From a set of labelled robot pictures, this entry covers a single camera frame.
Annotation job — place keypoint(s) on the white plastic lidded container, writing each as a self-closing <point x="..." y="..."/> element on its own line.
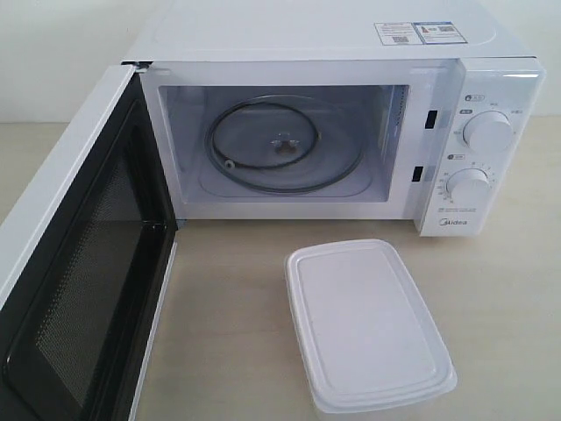
<point x="370" y="348"/>

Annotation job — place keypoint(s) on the white microwave door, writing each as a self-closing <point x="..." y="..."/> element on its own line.
<point x="86" y="253"/>

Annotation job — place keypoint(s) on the white microwave oven body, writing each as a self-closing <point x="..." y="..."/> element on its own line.
<point x="411" y="102"/>

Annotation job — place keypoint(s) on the glass turntable plate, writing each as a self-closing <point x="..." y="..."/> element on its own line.
<point x="284" y="144"/>

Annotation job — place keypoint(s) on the lower white control knob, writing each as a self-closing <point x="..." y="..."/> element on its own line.
<point x="469" y="185"/>

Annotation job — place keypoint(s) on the white control knob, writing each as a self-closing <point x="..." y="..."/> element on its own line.
<point x="469" y="185"/>
<point x="488" y="132"/>

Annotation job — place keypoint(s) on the blue white label sticker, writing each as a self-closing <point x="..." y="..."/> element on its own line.
<point x="419" y="33"/>

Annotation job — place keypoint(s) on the upper white control knob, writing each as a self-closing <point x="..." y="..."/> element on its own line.
<point x="488" y="132"/>

